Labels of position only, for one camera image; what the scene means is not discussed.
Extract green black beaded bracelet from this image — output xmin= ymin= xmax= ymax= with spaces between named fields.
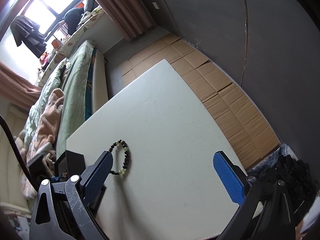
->
xmin=107 ymin=139 xmax=132 ymax=177

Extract black jewelry box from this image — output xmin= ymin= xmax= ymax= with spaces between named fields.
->
xmin=51 ymin=149 xmax=107 ymax=215

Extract flattened cardboard sheets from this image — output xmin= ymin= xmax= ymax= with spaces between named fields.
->
xmin=120 ymin=33 xmax=280 ymax=169

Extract left pink curtain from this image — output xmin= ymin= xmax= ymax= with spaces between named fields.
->
xmin=0 ymin=62 xmax=42 ymax=111

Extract floral green quilt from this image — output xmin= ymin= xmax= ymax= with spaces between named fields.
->
xmin=24 ymin=58 xmax=71 ymax=148

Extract green bed mattress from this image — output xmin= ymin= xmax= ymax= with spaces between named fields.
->
xmin=55 ymin=40 xmax=95 ymax=156

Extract black hanging clothes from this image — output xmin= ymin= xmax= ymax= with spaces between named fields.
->
xmin=10 ymin=15 xmax=46 ymax=59

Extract dark bag on sill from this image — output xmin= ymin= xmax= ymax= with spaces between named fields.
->
xmin=63 ymin=7 xmax=84 ymax=35

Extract pink brown curtain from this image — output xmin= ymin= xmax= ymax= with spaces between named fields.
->
xmin=96 ymin=0 xmax=155 ymax=41

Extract black cable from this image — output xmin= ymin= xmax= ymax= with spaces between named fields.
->
xmin=0 ymin=114 xmax=38 ymax=190

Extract white bed frame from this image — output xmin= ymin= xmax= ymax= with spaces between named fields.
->
xmin=92 ymin=50 xmax=108 ymax=114

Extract white wall socket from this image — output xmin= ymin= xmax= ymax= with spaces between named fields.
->
xmin=152 ymin=2 xmax=160 ymax=10

